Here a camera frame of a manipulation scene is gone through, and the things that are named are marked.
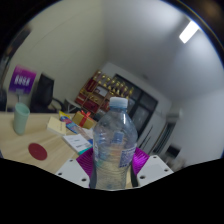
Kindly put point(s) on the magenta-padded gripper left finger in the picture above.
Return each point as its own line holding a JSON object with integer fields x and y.
{"x": 71, "y": 171}

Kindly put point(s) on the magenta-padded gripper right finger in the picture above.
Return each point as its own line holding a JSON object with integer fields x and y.
{"x": 151, "y": 170}

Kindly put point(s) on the clear plastic water bottle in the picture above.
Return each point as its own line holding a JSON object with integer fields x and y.
{"x": 115, "y": 146}

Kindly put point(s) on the white book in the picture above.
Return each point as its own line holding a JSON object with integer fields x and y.
{"x": 77, "y": 142}

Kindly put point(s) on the flat round red coaster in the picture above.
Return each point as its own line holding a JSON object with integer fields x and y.
{"x": 37, "y": 151}

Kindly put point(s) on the blue picture book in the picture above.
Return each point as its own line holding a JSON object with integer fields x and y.
{"x": 70, "y": 124}

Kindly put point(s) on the yellow notepad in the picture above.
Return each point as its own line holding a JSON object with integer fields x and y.
{"x": 56, "y": 126}

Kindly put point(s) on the yellow gift box red ribbon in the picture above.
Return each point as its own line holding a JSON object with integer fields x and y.
{"x": 81, "y": 120}

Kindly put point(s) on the black framed glass door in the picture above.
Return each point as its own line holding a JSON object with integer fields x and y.
{"x": 143, "y": 110}

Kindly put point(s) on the pale green cup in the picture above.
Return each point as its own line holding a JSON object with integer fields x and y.
{"x": 21, "y": 118}

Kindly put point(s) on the black office chair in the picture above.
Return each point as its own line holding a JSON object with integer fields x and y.
{"x": 43, "y": 93}

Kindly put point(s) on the wooden shelf unit with trophies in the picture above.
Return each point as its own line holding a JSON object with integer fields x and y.
{"x": 100, "y": 93}

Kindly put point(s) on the purple sign board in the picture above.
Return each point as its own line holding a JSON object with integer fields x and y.
{"x": 22, "y": 80}

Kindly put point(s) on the ceiling tube light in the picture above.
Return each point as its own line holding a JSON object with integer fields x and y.
{"x": 188, "y": 32}

